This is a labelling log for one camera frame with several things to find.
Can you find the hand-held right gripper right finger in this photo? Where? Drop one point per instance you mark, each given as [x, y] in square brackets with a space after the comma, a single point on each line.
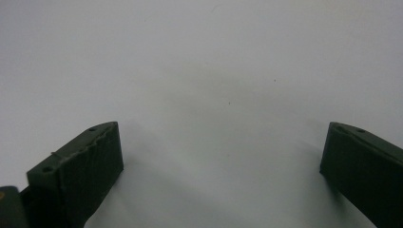
[361, 171]

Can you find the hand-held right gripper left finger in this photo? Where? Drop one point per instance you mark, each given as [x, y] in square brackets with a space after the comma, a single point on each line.
[79, 177]

